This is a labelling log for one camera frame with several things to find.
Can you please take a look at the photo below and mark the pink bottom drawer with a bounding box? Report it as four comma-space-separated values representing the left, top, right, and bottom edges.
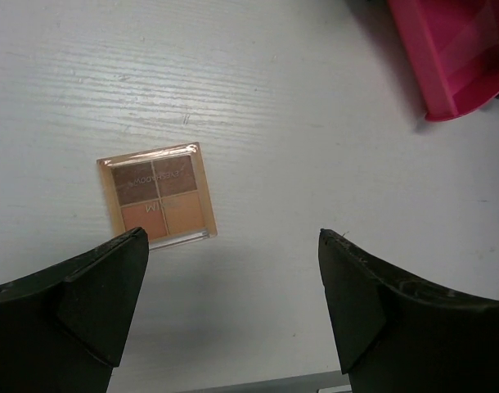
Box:
388, 0, 499, 122

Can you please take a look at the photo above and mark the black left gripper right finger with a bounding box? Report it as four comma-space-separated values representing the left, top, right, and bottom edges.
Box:
318, 229, 499, 392

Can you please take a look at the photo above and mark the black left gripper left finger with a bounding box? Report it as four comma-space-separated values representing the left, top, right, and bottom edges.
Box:
0, 228, 148, 392

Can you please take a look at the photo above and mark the four-colour eyeshadow palette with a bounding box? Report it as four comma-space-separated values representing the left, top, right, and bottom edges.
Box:
97, 142, 218, 249

